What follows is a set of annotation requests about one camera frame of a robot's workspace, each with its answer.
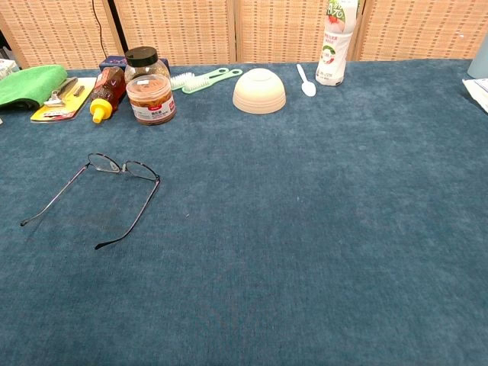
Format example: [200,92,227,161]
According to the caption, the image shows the mint green scrub brush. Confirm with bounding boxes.
[181,69,244,95]
[170,67,230,92]

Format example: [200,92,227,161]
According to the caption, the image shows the thin-framed eyeglasses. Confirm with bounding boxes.
[19,152,161,251]

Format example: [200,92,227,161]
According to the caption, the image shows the white drink bottle yellow cap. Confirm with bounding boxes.
[315,0,360,87]

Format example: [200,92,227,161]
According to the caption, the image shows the honey bottle with yellow cap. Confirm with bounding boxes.
[89,66,127,124]

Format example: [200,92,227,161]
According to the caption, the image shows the razor in yellow card pack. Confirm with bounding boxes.
[30,76,98,124]

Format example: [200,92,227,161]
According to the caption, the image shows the white printed salt bag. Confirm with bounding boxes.
[462,78,488,114]

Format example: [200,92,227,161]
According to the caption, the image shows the beige upturned bowl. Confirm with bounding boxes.
[232,68,287,115]

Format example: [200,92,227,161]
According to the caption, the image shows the green microfibre towel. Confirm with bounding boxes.
[0,64,69,111]

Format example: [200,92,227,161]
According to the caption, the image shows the thin black cable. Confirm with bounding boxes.
[92,0,110,58]

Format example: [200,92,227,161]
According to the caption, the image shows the dark blue printed box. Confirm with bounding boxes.
[98,55,171,73]

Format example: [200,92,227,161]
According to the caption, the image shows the bamboo folding screen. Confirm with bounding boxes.
[0,0,488,70]

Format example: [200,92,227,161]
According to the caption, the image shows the glass jar with black lid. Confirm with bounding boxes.
[124,46,171,83]

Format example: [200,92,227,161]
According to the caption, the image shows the blue carpet table cloth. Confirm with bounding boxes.
[0,59,488,366]

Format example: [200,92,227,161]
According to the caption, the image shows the clear jar with red label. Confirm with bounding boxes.
[125,74,177,126]

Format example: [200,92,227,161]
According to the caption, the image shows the white blue milk carton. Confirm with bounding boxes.
[0,59,19,81]

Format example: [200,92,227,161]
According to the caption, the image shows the white plastic spoon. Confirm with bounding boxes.
[296,63,317,98]

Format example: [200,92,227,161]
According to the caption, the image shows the black tripod stand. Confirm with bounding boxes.
[106,0,130,54]

